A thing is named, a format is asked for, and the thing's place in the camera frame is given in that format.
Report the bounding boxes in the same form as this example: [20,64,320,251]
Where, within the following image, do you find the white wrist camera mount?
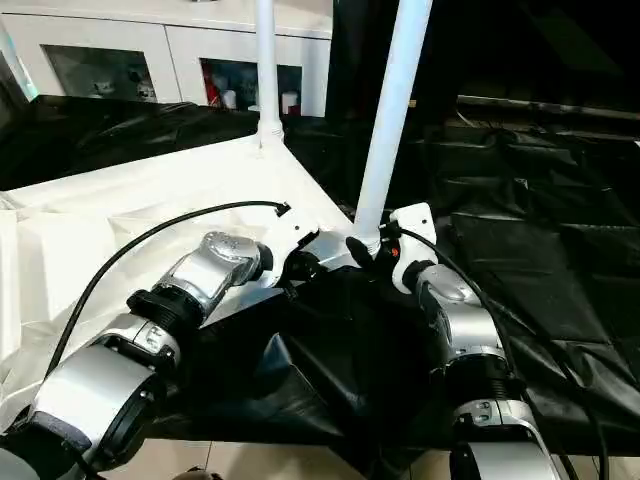
[384,202,440,292]
[259,204,321,291]

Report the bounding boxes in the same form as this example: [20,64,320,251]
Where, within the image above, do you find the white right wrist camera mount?
[384,202,440,292]

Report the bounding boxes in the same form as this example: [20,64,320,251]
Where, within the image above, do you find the white plastic table leg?
[254,0,286,151]
[349,0,435,256]

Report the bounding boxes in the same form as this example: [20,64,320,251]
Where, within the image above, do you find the white plastic table top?
[0,134,381,421]

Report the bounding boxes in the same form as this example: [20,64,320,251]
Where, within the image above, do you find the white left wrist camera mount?
[259,204,321,291]

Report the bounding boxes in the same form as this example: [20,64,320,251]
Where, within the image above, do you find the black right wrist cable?
[379,222,611,480]

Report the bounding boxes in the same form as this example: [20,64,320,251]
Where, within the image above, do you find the white glass-door cabinet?
[0,0,335,117]

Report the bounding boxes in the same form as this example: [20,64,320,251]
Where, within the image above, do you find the black plastic mat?
[0,94,640,480]

